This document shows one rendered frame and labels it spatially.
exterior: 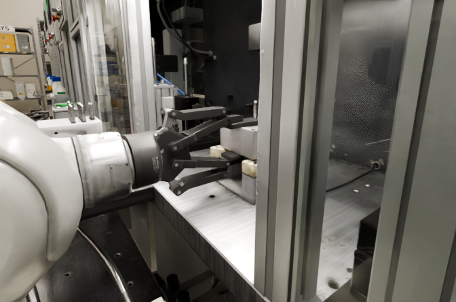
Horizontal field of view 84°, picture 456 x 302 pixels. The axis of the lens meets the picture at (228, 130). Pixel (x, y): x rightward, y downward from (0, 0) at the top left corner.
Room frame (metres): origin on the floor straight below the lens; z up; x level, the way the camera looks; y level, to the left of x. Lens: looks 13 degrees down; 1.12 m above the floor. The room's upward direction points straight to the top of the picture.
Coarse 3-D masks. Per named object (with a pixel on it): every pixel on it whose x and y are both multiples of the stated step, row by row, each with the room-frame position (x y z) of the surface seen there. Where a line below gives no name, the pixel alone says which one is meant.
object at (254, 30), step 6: (252, 24) 0.50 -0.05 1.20; (258, 24) 0.48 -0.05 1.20; (252, 30) 0.50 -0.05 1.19; (258, 30) 0.48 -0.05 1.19; (252, 36) 0.50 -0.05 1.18; (258, 36) 0.48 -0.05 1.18; (252, 42) 0.50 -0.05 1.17; (258, 42) 0.48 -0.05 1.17; (252, 48) 0.50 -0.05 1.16; (258, 48) 0.48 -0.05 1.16
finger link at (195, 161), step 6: (192, 156) 0.40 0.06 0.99; (174, 162) 0.35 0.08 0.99; (180, 162) 0.35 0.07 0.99; (186, 162) 0.36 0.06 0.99; (192, 162) 0.37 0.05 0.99; (198, 162) 0.38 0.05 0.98; (204, 162) 0.39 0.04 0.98; (210, 162) 0.39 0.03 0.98; (216, 162) 0.40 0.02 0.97; (222, 162) 0.41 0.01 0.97; (228, 162) 0.41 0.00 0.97; (174, 168) 0.35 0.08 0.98; (180, 168) 0.35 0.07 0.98
